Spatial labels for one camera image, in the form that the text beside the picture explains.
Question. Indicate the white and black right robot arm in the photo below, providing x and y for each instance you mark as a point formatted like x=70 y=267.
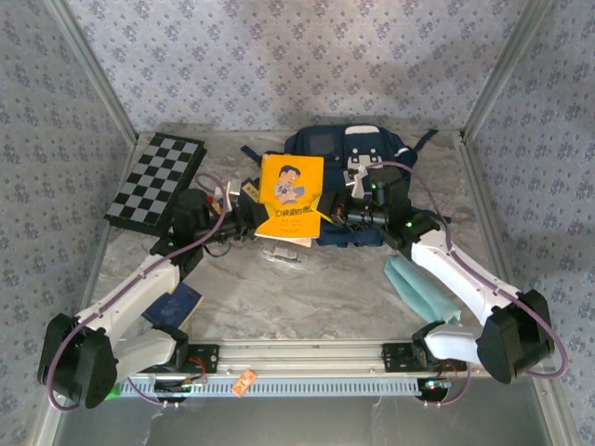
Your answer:
x=446 y=275

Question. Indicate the clear plastic compass case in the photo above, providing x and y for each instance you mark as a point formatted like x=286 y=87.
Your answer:
x=284 y=254

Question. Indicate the aluminium table side rail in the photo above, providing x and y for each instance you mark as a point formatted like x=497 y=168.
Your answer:
x=488 y=209

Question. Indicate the aluminium frame post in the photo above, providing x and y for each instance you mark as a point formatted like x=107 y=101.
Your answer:
x=504 y=69
x=93 y=74

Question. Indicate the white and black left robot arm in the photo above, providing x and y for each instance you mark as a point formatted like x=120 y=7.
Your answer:
x=139 y=299

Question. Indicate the yellow cartoon cover book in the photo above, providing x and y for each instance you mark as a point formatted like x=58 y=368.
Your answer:
x=290 y=186

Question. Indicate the navy blue backpack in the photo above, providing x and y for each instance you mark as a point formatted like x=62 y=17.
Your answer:
x=353 y=237

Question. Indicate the orange paper tag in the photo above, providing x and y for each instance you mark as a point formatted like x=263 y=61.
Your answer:
x=244 y=383

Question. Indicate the black and grey chessboard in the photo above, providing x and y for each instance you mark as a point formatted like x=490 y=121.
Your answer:
x=153 y=181

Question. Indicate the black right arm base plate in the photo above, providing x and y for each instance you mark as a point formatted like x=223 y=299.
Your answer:
x=395 y=358

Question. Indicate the small green circuit board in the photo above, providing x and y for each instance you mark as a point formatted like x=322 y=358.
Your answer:
x=436 y=384

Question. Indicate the grey metal panel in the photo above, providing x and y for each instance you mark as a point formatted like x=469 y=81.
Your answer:
x=302 y=423

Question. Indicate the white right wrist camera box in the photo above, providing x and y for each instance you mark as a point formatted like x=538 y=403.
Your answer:
x=358 y=181

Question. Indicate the light blue fabric pouch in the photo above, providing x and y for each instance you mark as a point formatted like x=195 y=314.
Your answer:
x=418 y=292

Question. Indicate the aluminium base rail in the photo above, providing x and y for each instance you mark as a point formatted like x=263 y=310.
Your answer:
x=297 y=358

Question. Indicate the dark blue gold-print notebook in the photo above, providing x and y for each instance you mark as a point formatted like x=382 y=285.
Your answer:
x=174 y=309

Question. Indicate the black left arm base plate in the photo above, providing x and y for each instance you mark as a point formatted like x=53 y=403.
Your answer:
x=204 y=358

